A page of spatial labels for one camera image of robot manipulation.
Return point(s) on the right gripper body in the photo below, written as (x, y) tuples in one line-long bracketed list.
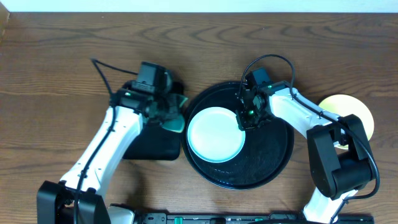
[(250, 119)]

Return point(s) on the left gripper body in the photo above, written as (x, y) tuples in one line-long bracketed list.
[(166, 112)]

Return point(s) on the green scouring sponge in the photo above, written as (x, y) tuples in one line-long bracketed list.
[(172, 118)]

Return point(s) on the light blue plate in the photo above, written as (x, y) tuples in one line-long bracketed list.
[(213, 135)]

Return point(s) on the yellow plate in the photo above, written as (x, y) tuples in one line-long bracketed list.
[(345, 105)]

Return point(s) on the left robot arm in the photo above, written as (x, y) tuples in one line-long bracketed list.
[(79, 195)]

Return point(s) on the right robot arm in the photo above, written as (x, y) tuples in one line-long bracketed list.
[(342, 165)]

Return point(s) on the black rectangular tray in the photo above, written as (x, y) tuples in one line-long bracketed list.
[(154, 143)]

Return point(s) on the black round tray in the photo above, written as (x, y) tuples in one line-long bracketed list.
[(265, 153)]

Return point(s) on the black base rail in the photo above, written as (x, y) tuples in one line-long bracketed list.
[(248, 218)]

